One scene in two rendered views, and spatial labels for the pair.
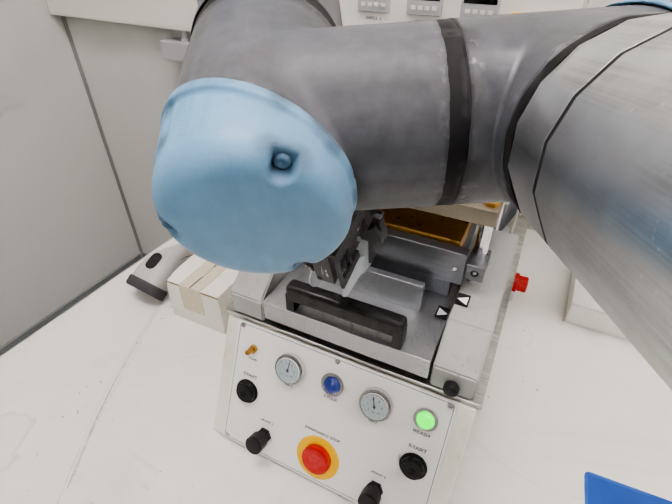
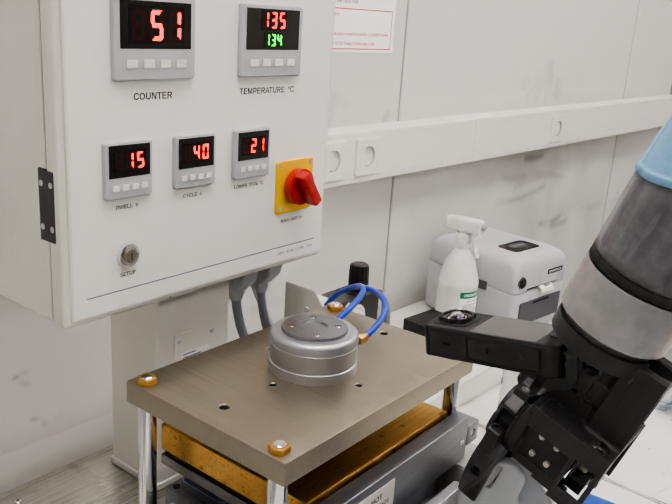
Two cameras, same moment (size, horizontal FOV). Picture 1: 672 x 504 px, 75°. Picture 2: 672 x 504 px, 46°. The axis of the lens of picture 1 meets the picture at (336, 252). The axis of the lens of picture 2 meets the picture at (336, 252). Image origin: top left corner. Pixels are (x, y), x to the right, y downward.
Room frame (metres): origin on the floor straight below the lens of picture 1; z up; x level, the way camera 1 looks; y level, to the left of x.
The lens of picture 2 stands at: (0.39, 0.54, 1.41)
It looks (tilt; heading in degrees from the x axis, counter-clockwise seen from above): 17 degrees down; 282
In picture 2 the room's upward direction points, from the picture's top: 4 degrees clockwise
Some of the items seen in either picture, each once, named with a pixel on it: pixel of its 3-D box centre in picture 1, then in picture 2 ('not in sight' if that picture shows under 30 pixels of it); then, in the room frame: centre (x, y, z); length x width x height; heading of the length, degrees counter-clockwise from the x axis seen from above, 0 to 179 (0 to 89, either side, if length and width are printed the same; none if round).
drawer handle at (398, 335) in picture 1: (344, 312); not in sight; (0.37, -0.01, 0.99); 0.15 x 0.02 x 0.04; 64
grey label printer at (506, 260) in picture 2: not in sight; (496, 277); (0.38, -1.14, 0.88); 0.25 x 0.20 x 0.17; 146
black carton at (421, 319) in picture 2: not in sight; (428, 334); (0.49, -0.89, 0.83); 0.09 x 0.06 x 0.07; 57
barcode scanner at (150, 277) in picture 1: (174, 260); not in sight; (0.72, 0.34, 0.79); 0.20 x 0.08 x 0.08; 152
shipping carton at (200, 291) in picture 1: (224, 277); not in sight; (0.66, 0.22, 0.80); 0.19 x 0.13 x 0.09; 152
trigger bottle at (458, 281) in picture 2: not in sight; (460, 277); (0.45, -0.99, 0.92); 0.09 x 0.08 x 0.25; 156
